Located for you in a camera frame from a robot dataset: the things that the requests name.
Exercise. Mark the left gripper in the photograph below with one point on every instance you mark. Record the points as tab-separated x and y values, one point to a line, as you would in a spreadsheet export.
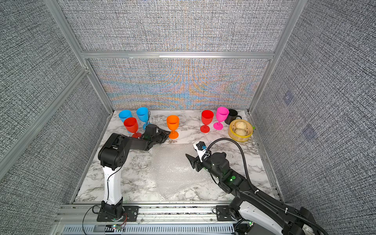
164	135

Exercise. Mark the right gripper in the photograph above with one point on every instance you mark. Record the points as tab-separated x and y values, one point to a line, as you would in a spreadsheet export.
194	162

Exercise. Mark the orange wine glass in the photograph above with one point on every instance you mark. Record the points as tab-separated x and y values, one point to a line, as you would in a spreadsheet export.
173	123

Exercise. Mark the bubble wrap sheet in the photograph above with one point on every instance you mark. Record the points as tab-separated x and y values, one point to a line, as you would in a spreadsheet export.
174	177

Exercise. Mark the blue wine glass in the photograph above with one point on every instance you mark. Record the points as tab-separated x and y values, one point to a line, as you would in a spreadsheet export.
125	114
143	115

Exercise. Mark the coral wine glass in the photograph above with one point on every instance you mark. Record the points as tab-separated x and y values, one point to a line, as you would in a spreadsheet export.
131	125

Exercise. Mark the red wine glass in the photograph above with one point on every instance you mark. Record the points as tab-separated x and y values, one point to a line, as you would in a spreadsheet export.
206	118

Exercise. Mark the pink wine glass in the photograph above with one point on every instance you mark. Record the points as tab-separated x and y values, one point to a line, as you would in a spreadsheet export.
221	114

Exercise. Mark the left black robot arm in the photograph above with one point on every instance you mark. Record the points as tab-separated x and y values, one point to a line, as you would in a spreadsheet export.
113	156

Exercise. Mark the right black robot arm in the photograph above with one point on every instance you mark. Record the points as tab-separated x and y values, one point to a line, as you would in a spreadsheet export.
253	204

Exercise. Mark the yellow bamboo steamer basket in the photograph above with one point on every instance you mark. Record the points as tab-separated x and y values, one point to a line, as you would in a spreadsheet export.
235	137

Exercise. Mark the upper white bun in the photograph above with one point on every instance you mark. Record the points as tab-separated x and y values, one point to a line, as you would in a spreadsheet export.
241	125

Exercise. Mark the black mug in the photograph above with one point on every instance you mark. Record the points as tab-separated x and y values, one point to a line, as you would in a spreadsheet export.
233	115

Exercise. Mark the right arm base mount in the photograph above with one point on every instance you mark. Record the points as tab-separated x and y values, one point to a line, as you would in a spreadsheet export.
229	212

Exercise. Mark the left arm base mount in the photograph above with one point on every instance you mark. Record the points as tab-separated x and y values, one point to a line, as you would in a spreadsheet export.
117	213

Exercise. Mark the aluminium frame crossbar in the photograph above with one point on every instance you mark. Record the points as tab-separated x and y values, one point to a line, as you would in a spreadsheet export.
185	55

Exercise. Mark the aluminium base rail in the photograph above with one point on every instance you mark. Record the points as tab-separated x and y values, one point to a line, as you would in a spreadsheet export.
152	218

